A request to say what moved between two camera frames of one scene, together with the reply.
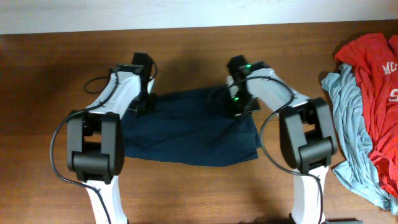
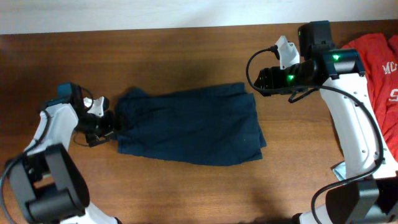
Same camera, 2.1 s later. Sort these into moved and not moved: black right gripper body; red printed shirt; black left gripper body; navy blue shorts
Moved: black left gripper body; black right gripper body
Not moved: navy blue shorts; red printed shirt
